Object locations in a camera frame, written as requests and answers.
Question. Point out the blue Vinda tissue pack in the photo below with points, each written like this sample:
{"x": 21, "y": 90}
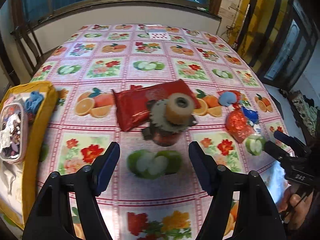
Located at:
{"x": 252, "y": 119}

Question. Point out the playing cards pile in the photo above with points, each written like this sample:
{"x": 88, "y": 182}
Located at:
{"x": 157, "y": 32}

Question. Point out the person's right hand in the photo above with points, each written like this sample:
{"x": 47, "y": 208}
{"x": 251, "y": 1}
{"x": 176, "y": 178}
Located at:
{"x": 296, "y": 217}

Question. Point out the tape dispenser with roll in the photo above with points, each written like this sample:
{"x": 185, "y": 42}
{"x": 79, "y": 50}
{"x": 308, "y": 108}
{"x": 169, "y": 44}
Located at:
{"x": 169, "y": 118}

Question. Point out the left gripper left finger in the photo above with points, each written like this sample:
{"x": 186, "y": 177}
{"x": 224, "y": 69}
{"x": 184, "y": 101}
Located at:
{"x": 50, "y": 217}

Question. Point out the red foil package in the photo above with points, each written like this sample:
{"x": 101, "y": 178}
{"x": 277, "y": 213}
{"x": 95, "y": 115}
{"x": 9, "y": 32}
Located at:
{"x": 131, "y": 104}

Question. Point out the cartoon pencil case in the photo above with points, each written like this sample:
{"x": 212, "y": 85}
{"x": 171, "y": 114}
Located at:
{"x": 14, "y": 133}

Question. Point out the dark door with glass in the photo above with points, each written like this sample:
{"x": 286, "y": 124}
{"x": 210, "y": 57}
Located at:
{"x": 293, "y": 50}

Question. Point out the patterned blanket on furniture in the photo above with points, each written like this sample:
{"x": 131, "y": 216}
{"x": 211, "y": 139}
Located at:
{"x": 305, "y": 113}

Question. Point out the blue yarn cloth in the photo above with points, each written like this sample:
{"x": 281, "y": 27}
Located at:
{"x": 32, "y": 104}

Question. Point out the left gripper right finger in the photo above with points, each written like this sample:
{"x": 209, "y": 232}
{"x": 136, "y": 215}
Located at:
{"x": 257, "y": 216}

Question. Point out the dark wooden chair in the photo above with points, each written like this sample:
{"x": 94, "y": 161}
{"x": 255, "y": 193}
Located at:
{"x": 24, "y": 51}

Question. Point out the yellow cardboard box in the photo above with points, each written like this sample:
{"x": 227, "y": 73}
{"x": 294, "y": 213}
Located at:
{"x": 32, "y": 139}

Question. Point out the red plastic bag bundle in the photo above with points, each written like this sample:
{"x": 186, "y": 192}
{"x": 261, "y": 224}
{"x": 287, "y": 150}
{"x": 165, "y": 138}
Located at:
{"x": 237, "y": 126}

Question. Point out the floral fruit tablecloth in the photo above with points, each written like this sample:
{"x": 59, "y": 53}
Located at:
{"x": 114, "y": 83}

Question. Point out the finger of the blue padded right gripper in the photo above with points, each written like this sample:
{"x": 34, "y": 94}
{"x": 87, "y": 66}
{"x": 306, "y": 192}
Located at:
{"x": 295, "y": 144}

